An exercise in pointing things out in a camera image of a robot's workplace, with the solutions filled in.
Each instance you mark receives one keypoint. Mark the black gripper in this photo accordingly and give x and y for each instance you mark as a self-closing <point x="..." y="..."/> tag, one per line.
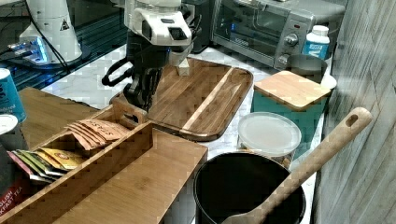
<point x="148" y="62"/>

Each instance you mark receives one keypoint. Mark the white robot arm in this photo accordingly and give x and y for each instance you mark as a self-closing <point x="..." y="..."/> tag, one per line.
<point x="159" y="33"/>

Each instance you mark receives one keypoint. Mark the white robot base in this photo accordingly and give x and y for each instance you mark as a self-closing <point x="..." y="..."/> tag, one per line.
<point x="50" y="38"/>

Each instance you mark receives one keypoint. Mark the wooden cutting board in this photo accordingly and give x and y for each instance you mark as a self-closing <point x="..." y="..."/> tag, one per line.
<point x="201" y="105"/>

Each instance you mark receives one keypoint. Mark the orange tea packets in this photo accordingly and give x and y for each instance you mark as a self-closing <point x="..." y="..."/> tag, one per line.
<point x="95" y="133"/>

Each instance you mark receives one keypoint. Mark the bamboo tea organizer box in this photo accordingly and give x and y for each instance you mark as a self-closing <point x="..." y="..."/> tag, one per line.
<point x="143" y="178"/>

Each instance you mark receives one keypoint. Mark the silver toaster oven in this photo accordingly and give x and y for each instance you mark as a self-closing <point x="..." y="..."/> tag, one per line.
<point x="269" y="31"/>

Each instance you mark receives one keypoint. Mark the clear jar with plastic lid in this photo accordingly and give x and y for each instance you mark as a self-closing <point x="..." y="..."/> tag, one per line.
<point x="269" y="134"/>

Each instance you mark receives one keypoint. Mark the blue cylindrical can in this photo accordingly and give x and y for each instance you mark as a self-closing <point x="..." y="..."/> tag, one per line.
<point x="10" y="102"/>

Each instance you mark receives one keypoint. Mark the yellow green tea packets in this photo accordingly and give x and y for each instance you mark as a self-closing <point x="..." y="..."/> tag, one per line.
<point x="45" y="165"/>

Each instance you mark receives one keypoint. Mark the black utensil crock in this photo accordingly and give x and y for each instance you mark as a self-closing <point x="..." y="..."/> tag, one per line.
<point x="234" y="183"/>

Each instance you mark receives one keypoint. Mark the white-lidded dark jar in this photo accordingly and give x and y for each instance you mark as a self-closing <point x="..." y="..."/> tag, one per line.
<point x="11" y="137"/>

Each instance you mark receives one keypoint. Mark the teal canister with wooden lid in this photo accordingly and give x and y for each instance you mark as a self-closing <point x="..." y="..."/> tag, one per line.
<point x="294" y="97"/>

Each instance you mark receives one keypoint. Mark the grey metal cup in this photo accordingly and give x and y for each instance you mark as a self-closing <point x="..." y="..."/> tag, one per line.
<point x="307" y="66"/>

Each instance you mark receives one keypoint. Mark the white blue-label bottle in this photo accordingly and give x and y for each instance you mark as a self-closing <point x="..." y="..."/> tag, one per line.
<point x="317" y="42"/>

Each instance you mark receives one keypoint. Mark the red breakfast tea box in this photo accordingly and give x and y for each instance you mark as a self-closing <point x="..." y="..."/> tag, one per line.
<point x="13" y="191"/>

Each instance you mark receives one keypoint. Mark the wooden spoon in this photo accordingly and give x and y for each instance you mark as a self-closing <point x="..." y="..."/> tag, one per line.
<point x="344" y="132"/>

